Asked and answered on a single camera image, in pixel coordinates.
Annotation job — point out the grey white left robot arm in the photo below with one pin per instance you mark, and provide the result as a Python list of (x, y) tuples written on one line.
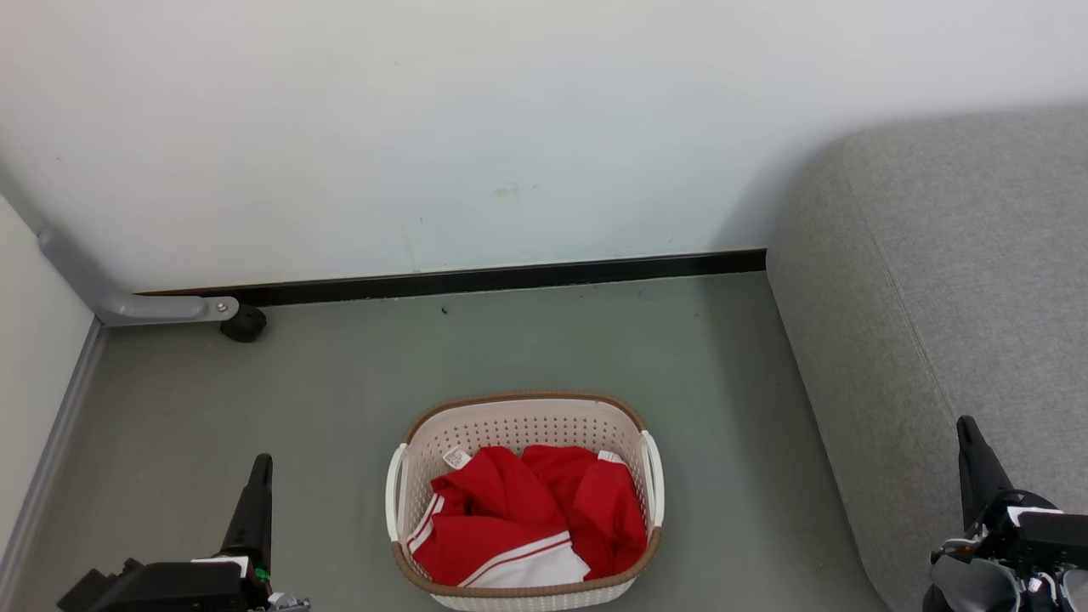
[(286, 604)]

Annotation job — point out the white laundry basket brown rim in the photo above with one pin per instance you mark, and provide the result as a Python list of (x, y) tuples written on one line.
[(510, 425)]

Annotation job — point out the red and white garment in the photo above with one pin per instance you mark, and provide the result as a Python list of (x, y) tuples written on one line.
[(510, 531)]

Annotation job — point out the black baseboard strip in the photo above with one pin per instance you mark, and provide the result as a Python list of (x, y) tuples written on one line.
[(510, 276)]

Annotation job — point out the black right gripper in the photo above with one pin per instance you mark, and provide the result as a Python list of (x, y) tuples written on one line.
[(1045, 535)]

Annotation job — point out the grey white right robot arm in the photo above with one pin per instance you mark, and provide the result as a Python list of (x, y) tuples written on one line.
[(969, 586)]

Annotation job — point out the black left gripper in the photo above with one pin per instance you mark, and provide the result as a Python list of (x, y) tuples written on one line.
[(161, 588)]

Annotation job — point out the grey fabric sofa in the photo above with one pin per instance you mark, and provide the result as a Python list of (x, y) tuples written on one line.
[(935, 297)]

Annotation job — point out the grey wall trim strip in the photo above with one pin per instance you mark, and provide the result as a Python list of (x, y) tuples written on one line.
[(51, 442)]

